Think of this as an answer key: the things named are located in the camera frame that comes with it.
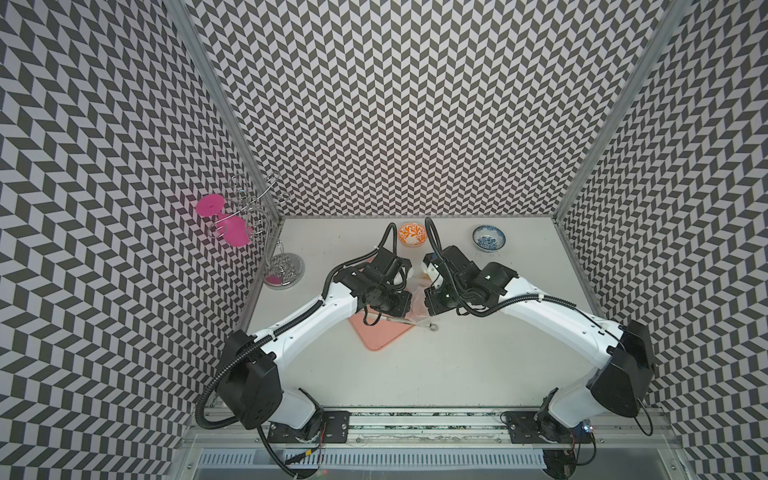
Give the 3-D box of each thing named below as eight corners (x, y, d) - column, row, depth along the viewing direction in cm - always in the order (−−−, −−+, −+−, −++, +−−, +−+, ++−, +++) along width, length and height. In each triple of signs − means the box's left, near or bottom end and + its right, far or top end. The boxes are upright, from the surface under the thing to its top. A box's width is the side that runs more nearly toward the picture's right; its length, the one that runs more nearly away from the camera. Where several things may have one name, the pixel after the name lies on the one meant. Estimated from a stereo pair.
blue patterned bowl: (473, 253, 111) (476, 243, 106) (469, 235, 116) (472, 225, 111) (503, 253, 111) (507, 243, 106) (498, 235, 116) (502, 225, 111)
